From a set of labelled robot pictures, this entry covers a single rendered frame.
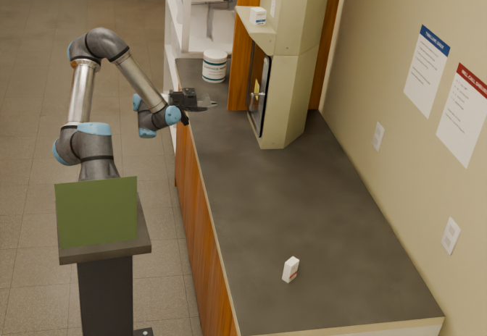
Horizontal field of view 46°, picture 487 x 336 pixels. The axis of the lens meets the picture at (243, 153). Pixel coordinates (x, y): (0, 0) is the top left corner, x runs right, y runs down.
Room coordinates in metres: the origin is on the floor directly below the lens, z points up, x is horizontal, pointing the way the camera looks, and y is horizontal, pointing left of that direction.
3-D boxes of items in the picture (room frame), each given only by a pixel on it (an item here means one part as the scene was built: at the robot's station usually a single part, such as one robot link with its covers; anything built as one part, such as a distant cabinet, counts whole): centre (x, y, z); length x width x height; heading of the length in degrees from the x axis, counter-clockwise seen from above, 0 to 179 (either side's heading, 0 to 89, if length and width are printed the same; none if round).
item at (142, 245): (1.64, 0.50, 0.92); 0.32 x 0.32 x 0.04; 21
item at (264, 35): (2.41, 0.02, 1.46); 0.32 x 0.11 x 0.10; 15
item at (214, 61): (2.96, 0.22, 1.02); 0.13 x 0.13 x 0.15
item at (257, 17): (2.36, 0.01, 1.54); 0.05 x 0.05 x 0.06; 34
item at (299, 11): (2.46, -0.16, 1.33); 0.32 x 0.25 x 0.77; 15
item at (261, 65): (2.42, -0.03, 1.19); 0.30 x 0.01 x 0.40; 15
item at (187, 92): (2.23, 0.29, 1.17); 0.12 x 0.08 x 0.09; 105
